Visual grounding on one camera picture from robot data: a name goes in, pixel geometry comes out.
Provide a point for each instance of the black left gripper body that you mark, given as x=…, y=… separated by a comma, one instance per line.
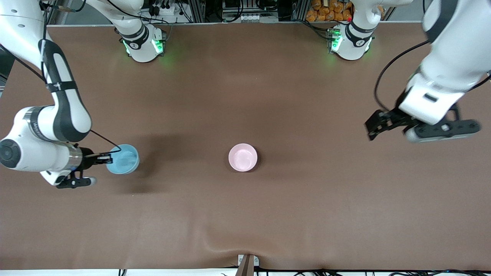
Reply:
x=395, y=116

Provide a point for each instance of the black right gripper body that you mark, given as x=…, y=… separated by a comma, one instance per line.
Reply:
x=86, y=160

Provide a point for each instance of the blue bowl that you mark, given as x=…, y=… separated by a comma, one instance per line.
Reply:
x=124, y=161

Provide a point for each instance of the pink bowl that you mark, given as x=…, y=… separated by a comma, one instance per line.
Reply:
x=243, y=158

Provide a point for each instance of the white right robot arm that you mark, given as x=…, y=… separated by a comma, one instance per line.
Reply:
x=65, y=115

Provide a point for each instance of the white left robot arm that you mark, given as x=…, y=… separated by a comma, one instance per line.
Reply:
x=448, y=57

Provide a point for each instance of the orange packaged goods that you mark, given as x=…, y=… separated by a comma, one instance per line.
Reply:
x=320, y=13

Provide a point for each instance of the brown table cover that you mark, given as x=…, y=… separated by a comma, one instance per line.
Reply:
x=245, y=214

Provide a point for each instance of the white power strip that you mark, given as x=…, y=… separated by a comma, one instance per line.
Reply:
x=165, y=9

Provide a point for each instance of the white terminal strip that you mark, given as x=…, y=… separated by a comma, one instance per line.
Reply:
x=245, y=18

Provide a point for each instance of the grey metal table clamp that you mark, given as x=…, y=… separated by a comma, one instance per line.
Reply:
x=247, y=266

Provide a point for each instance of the aluminium frame post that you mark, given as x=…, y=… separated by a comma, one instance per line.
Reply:
x=197, y=11
x=299, y=9

